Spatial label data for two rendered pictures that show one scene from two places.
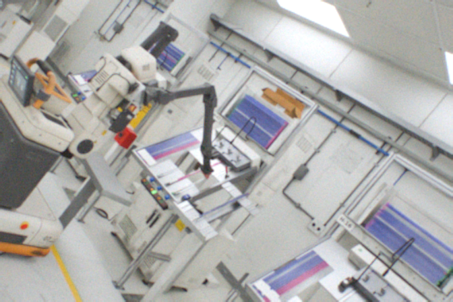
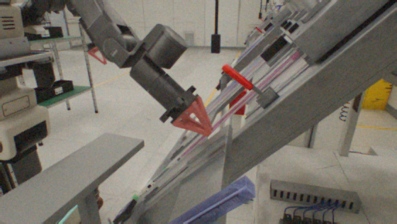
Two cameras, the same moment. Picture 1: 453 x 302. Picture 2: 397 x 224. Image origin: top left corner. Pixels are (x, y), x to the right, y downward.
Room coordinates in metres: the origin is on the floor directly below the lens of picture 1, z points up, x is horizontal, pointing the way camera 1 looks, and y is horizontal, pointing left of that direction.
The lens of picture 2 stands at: (2.80, -0.44, 1.18)
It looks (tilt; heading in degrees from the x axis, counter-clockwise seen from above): 23 degrees down; 65
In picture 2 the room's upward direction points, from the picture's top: straight up
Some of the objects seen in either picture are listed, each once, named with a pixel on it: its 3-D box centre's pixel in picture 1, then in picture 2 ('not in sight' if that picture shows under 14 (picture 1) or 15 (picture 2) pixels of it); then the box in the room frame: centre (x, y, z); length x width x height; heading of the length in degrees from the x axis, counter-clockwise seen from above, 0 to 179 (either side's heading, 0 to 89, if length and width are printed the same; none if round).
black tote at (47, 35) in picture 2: not in sight; (33, 33); (2.37, 2.55, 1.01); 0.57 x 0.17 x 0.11; 51
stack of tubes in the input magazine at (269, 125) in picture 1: (259, 122); not in sight; (3.39, -0.09, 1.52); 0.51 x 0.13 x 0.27; 51
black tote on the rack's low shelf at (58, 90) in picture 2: not in sight; (48, 91); (2.37, 2.55, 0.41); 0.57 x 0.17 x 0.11; 51
